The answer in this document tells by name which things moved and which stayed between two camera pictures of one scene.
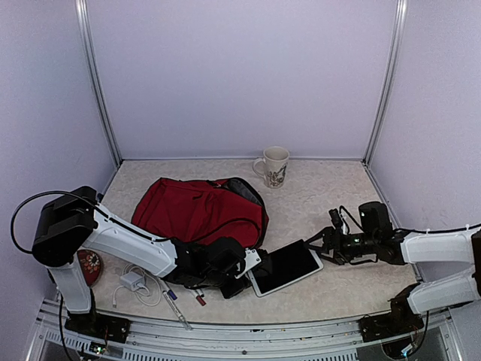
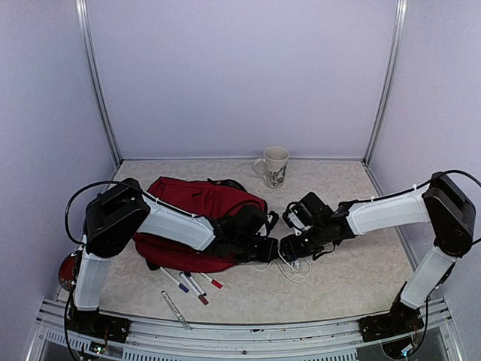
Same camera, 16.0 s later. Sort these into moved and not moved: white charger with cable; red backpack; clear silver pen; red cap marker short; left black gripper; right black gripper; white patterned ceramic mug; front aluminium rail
Moved: right black gripper; white charger with cable; left black gripper
Not moved: front aluminium rail; red cap marker short; clear silver pen; red backpack; white patterned ceramic mug
